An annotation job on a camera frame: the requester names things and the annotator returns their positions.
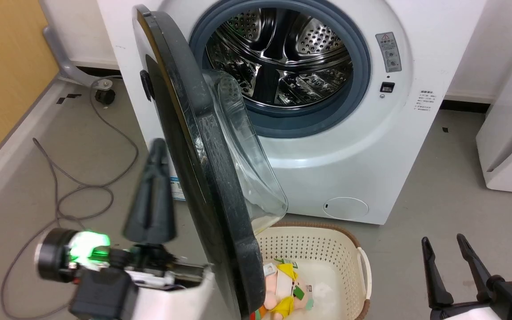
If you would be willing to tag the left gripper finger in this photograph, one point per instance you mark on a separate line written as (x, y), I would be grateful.
(163, 204)
(142, 209)

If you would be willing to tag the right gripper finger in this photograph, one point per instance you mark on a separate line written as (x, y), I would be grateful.
(434, 275)
(474, 262)

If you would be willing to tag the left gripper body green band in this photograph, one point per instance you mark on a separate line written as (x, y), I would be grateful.
(87, 249)

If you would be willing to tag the black round washer door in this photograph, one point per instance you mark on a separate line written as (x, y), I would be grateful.
(185, 146)

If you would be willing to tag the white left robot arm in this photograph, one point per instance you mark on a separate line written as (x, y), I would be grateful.
(171, 302)

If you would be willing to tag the white front-load washing machine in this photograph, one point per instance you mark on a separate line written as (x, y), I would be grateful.
(340, 164)

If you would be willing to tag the grey rubber door gasket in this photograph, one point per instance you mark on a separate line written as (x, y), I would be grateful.
(309, 122)

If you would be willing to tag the black door latch socket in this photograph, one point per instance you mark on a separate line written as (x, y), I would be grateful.
(387, 87)

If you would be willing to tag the blue white energy sticker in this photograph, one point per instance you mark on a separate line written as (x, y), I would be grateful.
(177, 189)

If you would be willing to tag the cream perforated laundry basket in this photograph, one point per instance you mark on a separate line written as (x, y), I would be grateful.
(327, 249)

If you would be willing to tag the round white filter cover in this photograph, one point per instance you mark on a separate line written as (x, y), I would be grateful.
(346, 208)

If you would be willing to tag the black caster wheel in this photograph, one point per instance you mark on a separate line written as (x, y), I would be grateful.
(105, 96)

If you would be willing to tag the white cabinet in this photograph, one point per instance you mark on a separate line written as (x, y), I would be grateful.
(511, 146)

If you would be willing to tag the yellow pink doll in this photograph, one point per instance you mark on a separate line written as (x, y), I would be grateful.
(285, 289)

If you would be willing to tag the grey wheeled stand leg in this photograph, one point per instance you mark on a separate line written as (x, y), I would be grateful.
(62, 62)

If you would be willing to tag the printed text label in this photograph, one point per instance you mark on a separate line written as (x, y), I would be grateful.
(426, 100)

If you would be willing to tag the steel perforated washer drum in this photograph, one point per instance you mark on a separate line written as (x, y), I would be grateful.
(282, 49)

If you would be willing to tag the grey warning sticker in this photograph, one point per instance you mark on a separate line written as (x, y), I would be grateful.
(388, 52)

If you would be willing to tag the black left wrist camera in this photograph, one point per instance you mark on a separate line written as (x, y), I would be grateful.
(105, 293)

